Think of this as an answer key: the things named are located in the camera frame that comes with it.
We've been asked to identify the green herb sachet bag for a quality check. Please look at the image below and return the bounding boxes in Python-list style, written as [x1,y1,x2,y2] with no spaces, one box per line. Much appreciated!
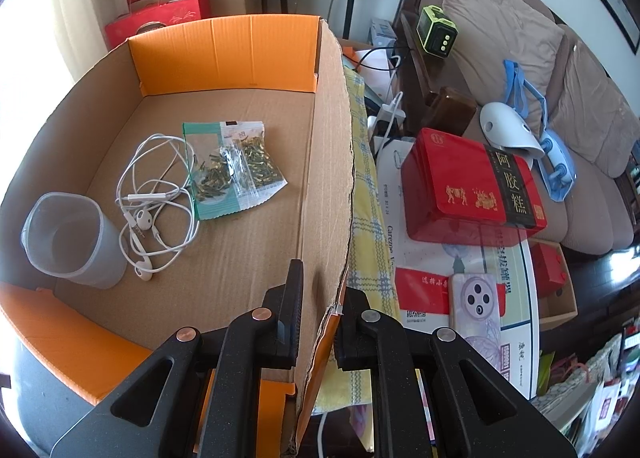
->
[182,121,288,221]

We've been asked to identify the orange-flapped cardboard box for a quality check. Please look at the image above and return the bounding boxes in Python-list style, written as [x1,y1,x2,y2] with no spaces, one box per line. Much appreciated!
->
[1,14,356,457]

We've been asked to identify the white wired earphones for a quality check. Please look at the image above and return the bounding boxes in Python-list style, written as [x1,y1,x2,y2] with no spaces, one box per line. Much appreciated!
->
[115,133,200,282]

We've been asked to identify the translucent plastic cup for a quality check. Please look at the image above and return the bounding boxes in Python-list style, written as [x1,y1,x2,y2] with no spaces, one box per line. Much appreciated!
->
[21,192,127,290]

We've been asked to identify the white printed box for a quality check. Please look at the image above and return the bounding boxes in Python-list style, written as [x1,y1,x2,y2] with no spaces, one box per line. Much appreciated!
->
[375,137,542,402]

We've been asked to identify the pink patterned smartphone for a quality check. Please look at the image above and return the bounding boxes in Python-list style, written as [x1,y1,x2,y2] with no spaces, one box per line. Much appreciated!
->
[449,274,500,369]

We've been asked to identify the red Chinese cake tin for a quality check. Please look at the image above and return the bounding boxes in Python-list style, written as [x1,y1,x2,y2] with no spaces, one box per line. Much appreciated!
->
[400,129,548,248]

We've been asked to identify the small red box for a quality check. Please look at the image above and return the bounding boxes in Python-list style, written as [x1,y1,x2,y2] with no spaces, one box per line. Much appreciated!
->
[530,242,568,299]

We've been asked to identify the white dome device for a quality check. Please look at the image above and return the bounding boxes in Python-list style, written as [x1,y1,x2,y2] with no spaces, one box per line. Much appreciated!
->
[480,102,544,159]

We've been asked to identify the green portable power station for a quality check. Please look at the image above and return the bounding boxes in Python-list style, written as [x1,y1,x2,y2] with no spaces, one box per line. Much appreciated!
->
[416,5,458,58]

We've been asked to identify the red Ferrero Collection gift box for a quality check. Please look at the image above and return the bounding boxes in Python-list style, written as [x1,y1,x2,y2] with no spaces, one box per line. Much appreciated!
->
[105,0,210,49]

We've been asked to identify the brown fabric sofa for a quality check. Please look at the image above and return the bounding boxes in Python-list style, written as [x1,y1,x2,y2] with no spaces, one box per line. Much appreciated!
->
[393,0,639,255]

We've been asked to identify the blue plastic frame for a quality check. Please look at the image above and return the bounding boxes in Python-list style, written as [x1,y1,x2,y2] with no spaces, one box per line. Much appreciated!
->
[503,59,577,203]

